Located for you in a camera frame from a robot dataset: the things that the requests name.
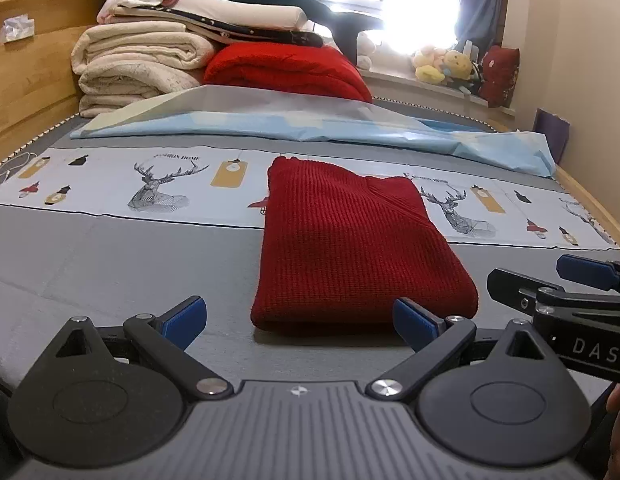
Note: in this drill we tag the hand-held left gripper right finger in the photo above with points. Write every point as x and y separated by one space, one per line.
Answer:
415 322

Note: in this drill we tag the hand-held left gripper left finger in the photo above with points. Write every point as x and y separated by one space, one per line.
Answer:
187 320

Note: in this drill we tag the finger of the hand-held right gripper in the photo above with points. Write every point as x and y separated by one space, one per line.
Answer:
587 270
515 287

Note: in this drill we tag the dark red knit sweater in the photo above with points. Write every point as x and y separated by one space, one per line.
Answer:
350 240

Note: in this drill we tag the dark red cushion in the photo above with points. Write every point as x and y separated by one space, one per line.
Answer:
500 77

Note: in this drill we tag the white window sill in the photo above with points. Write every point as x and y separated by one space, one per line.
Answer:
430 92

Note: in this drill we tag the light blue quilt cover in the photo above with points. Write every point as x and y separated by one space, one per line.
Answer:
290 127

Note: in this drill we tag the yellow plush toy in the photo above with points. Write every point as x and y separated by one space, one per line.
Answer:
457 65
429 65

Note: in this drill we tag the cream speckled folded blanket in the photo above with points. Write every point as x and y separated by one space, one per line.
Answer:
134 90

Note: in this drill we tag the red folded blanket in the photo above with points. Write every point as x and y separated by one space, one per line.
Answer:
280 67

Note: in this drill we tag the white plush toy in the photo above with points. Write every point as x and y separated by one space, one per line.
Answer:
365 52

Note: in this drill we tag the blue curtain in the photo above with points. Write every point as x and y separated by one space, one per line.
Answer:
482 0

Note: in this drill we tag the white quilt navy starred trim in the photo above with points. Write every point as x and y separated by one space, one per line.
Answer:
229 10

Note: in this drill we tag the window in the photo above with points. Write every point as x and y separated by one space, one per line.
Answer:
390 0

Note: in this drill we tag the tissue pack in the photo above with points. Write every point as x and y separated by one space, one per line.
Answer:
15 29

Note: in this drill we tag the wooden bed frame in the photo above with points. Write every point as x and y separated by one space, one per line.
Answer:
34 80

